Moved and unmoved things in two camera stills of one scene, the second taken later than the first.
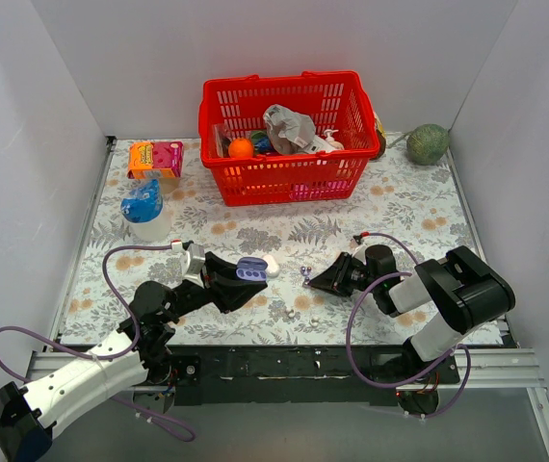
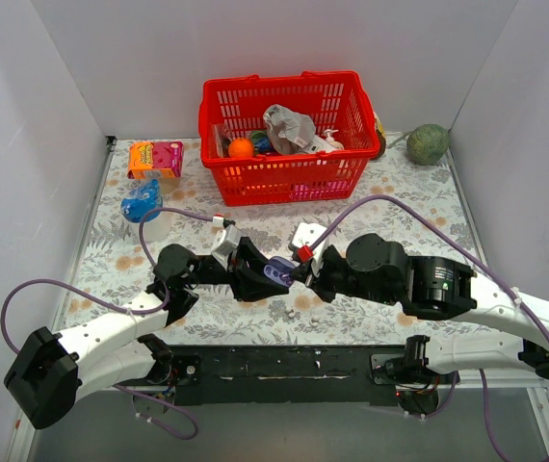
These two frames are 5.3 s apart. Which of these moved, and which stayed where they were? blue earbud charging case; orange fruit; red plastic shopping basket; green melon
Moved: blue earbud charging case
Stayed: red plastic shopping basket; green melon; orange fruit
